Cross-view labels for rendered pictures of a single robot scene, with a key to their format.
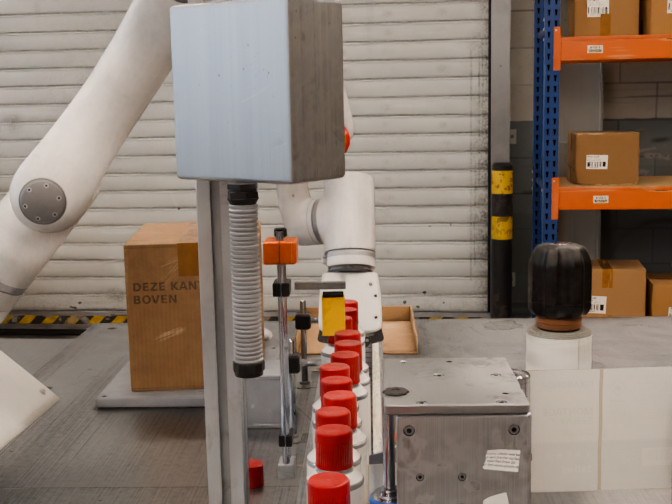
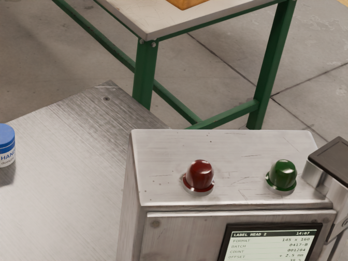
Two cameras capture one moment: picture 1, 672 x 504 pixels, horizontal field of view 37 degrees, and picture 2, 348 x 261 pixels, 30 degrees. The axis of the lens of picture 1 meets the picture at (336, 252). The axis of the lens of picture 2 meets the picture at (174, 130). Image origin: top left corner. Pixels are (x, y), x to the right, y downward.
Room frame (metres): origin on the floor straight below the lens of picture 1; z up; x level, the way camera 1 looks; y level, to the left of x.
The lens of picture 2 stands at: (1.33, -0.27, 1.85)
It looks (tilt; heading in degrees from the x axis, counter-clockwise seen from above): 40 degrees down; 129
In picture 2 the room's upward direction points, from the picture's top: 9 degrees clockwise
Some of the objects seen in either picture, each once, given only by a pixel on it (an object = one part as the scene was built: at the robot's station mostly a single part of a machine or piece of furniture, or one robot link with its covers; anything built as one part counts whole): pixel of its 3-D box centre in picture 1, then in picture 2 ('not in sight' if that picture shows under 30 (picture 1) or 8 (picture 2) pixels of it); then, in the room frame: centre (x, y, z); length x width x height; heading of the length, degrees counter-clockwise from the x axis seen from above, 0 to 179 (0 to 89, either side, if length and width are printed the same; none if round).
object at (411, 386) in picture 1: (449, 382); not in sight; (0.80, -0.09, 1.14); 0.14 x 0.11 x 0.01; 178
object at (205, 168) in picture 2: not in sight; (199, 174); (1.12, 0.04, 1.49); 0.03 x 0.03 x 0.02
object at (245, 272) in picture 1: (245, 280); not in sight; (1.06, 0.10, 1.18); 0.04 x 0.04 x 0.21
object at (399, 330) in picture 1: (357, 328); not in sight; (2.22, -0.04, 0.85); 0.30 x 0.26 x 0.04; 178
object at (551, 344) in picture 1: (558, 355); not in sight; (1.29, -0.29, 1.03); 0.09 x 0.09 x 0.30
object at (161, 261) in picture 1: (200, 300); not in sight; (1.92, 0.27, 0.99); 0.30 x 0.24 x 0.27; 4
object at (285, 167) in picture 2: not in sight; (283, 174); (1.16, 0.10, 1.49); 0.03 x 0.03 x 0.02
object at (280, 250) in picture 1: (307, 353); not in sight; (1.27, 0.04, 1.05); 0.10 x 0.04 x 0.33; 88
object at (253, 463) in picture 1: (251, 473); not in sight; (1.36, 0.13, 0.85); 0.03 x 0.03 x 0.03
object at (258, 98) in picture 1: (259, 92); (215, 238); (1.12, 0.08, 1.38); 0.17 x 0.10 x 0.19; 53
